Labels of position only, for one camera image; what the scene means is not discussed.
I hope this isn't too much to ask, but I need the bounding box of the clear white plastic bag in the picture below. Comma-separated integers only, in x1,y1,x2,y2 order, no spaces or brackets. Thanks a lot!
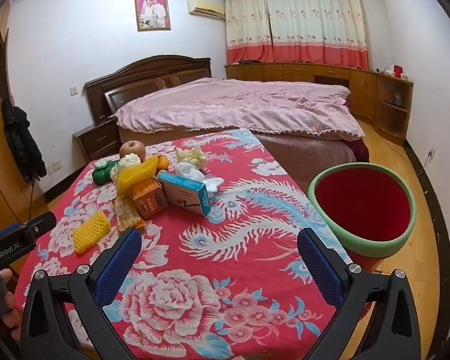
110,154,141,181

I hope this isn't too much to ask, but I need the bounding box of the black jacket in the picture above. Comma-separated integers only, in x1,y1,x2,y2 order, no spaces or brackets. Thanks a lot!
2,103,47,182

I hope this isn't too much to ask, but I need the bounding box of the green clover-shaped toy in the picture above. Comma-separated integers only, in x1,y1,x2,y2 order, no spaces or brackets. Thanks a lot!
92,159,121,185

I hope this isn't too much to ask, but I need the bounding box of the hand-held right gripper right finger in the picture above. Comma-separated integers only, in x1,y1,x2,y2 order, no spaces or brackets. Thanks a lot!
297,227,432,360

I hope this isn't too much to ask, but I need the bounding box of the pink bedspread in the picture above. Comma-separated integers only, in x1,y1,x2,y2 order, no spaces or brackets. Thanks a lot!
112,78,366,142

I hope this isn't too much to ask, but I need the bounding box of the person's left hand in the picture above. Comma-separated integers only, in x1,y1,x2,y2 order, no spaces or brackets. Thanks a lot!
0,268,24,342

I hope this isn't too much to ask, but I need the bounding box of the red bin with green rim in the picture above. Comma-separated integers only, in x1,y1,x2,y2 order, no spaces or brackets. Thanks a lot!
307,163,417,274

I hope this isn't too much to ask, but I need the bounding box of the long wooden window cabinet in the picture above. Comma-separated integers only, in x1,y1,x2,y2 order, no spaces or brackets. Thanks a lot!
225,63,379,132

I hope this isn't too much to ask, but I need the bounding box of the framed wedding photo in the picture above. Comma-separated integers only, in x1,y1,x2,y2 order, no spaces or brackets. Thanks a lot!
134,0,171,32

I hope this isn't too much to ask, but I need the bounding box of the pale yellow wrapper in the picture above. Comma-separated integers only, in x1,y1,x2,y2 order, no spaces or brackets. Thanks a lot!
175,146,208,169

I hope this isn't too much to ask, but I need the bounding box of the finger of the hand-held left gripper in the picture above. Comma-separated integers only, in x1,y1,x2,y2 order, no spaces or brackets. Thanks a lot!
24,211,57,240

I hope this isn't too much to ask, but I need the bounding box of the yellow snack packet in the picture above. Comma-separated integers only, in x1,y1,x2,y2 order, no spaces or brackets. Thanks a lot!
114,195,147,231

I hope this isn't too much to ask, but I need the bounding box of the cream and red curtain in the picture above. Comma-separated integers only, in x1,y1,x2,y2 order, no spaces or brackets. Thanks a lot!
266,0,371,71
223,0,274,65

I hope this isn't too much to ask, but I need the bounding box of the white air conditioner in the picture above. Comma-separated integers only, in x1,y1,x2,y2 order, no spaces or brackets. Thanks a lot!
187,0,226,19

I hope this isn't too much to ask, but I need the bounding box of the red floral tablecloth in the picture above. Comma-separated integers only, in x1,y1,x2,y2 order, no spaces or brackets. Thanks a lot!
13,127,372,360

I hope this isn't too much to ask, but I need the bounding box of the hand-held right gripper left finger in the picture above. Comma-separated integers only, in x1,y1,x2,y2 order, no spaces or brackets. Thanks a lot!
20,227,143,360

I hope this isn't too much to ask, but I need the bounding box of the orange cardboard box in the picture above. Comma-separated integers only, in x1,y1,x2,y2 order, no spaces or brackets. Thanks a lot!
129,178,169,221

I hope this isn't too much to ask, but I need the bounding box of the brown bed sheet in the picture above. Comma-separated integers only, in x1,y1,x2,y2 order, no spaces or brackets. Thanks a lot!
118,125,370,196

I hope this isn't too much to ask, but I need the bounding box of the teal cardboard box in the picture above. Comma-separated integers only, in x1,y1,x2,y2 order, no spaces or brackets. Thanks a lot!
157,171,210,216

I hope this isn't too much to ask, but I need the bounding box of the thin power cable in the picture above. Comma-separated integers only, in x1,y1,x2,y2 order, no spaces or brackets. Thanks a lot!
415,154,432,176

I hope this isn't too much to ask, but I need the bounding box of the dark wooden bed headboard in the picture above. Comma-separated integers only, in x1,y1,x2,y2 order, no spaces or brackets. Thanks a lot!
83,55,212,124

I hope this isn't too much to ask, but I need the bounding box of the large yellow foam net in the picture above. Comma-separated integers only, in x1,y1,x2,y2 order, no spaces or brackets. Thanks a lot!
117,155,160,196

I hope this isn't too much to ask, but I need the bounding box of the wooden corner shelf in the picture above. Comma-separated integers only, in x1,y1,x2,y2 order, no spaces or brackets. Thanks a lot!
375,71,414,147

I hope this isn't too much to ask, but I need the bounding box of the small yellow foam net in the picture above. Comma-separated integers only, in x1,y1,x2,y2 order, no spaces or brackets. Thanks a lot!
72,212,111,254

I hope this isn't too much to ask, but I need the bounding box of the white tissue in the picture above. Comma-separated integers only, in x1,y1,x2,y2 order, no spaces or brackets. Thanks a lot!
174,163,224,197

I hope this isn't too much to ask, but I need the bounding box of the red apple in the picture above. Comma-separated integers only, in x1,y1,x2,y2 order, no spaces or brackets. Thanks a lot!
119,140,147,160

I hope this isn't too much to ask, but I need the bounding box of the dark wooden nightstand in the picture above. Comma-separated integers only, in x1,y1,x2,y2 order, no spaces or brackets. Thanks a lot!
73,118,121,162

